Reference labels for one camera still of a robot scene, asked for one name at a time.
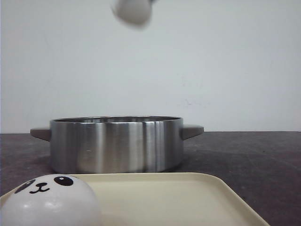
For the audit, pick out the panda bun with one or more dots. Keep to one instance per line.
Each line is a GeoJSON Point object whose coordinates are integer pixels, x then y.
{"type": "Point", "coordinates": [52, 200]}
{"type": "Point", "coordinates": [134, 13]}

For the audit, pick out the cream plastic tray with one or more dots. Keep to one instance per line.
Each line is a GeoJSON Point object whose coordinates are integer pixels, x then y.
{"type": "Point", "coordinates": [169, 199]}

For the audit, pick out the stainless steel pot grey handles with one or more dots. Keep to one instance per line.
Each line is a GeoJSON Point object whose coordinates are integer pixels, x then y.
{"type": "Point", "coordinates": [116, 144]}

